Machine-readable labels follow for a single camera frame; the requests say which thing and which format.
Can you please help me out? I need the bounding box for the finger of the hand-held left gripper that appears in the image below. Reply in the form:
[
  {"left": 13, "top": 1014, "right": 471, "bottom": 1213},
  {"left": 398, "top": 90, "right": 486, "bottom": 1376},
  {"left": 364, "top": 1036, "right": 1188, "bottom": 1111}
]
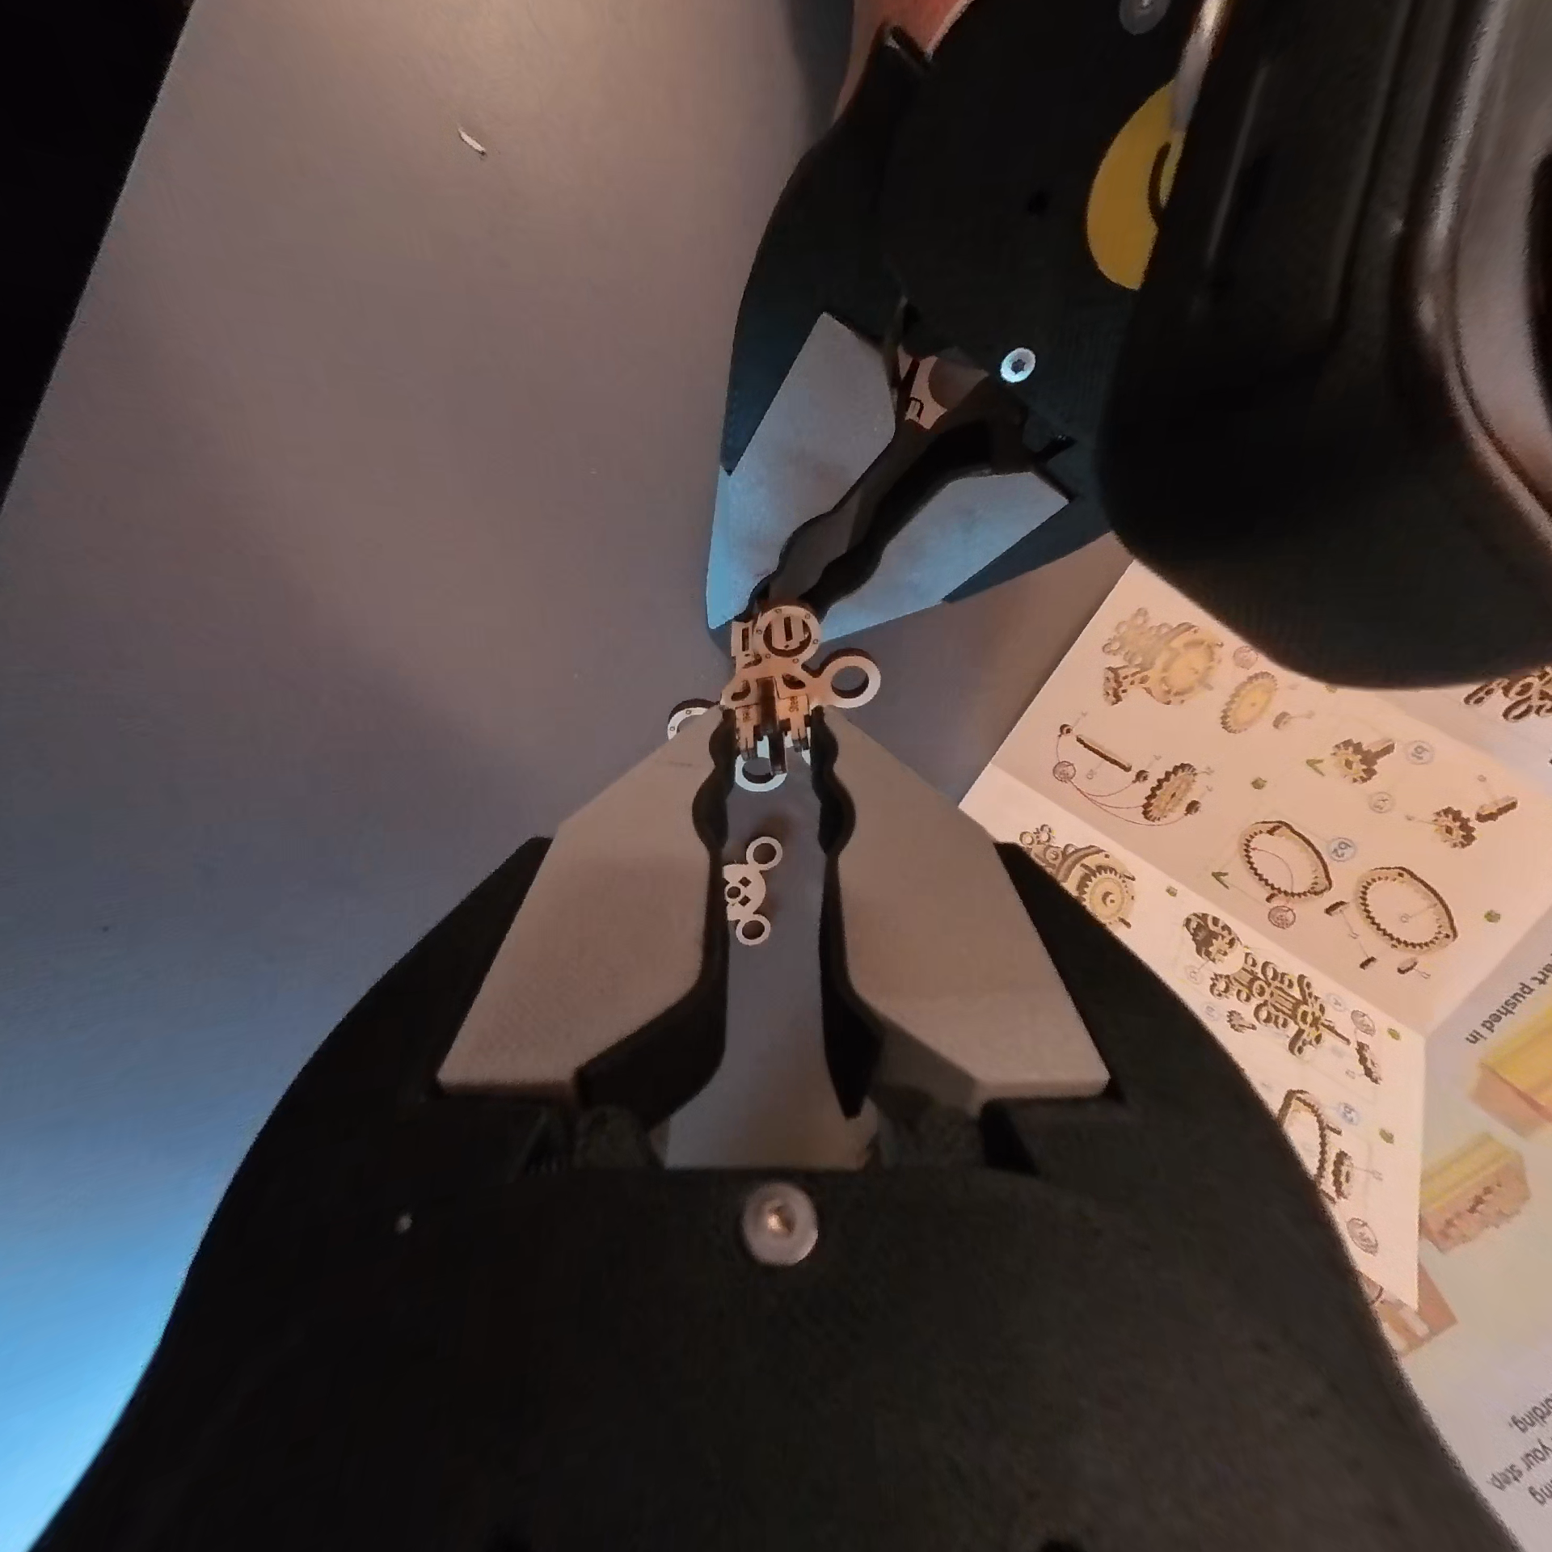
[
  {"left": 706, "top": 310, "right": 926, "bottom": 633},
  {"left": 802, "top": 363, "right": 1081, "bottom": 622}
]

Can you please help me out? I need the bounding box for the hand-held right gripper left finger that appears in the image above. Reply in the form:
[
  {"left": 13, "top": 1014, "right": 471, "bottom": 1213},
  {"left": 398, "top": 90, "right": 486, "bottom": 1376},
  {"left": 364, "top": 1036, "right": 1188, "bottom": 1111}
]
[{"left": 434, "top": 723, "right": 732, "bottom": 1123}]

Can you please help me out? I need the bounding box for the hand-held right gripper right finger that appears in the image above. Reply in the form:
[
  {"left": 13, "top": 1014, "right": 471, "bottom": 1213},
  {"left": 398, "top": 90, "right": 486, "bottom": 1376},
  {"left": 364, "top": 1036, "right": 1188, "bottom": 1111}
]
[{"left": 815, "top": 712, "right": 1113, "bottom": 1119}]

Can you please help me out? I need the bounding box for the wooden model part with rings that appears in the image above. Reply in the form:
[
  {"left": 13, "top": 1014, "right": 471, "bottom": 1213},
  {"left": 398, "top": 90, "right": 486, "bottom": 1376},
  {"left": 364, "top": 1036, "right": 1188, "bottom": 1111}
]
[{"left": 665, "top": 598, "right": 883, "bottom": 797}]

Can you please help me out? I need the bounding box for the assembly instruction booklet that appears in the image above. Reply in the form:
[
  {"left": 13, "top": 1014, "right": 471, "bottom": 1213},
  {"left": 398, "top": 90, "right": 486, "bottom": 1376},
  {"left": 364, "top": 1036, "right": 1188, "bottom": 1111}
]
[{"left": 956, "top": 557, "right": 1552, "bottom": 1552}]

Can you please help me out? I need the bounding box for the wooden multi-ring part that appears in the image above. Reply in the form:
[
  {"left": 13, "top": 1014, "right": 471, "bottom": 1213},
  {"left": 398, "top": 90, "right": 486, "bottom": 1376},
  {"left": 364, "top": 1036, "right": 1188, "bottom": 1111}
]
[{"left": 719, "top": 832, "right": 793, "bottom": 949}]

